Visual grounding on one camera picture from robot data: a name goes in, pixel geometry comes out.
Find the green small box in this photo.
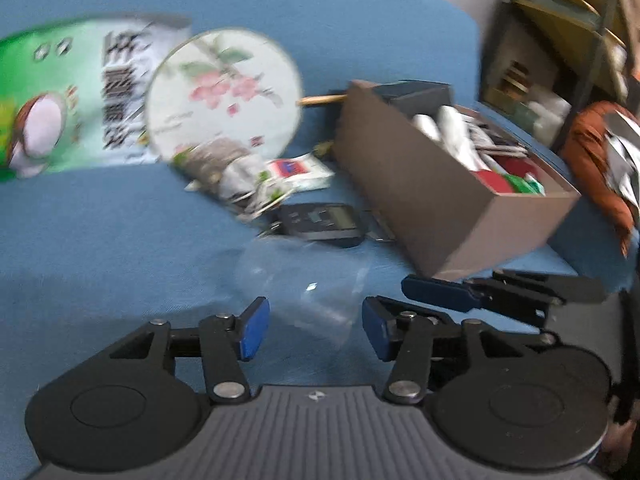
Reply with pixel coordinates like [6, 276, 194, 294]
[503, 174, 546, 196]

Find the orange brown jacket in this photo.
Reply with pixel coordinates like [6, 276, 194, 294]
[561, 101, 636, 257]

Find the black digital scale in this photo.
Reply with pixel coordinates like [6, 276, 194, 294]
[260, 202, 395, 248]

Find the round floral hand fan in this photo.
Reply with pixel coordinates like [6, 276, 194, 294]
[144, 27, 346, 162]

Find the grey white garment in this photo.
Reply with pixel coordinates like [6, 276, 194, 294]
[604, 112, 640, 216]

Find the white glove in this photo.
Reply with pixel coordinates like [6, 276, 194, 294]
[411, 105, 489, 171]

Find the small black box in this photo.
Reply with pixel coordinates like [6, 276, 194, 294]
[372, 80, 454, 118]

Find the herb tea packet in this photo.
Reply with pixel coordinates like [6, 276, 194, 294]
[171, 136, 293, 222]

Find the black metal shelf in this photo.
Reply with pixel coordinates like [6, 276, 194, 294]
[480, 0, 639, 151]

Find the white tissue packet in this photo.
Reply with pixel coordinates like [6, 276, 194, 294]
[267, 154, 334, 192]

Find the blue sofa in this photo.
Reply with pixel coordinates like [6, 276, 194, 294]
[1, 0, 615, 479]

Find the brown cardboard box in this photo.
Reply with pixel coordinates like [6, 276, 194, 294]
[333, 80, 580, 280]

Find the clear plastic cup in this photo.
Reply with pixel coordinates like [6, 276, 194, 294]
[235, 236, 371, 349]

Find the green coconut snack bag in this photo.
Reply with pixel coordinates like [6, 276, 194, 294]
[1, 13, 191, 180]

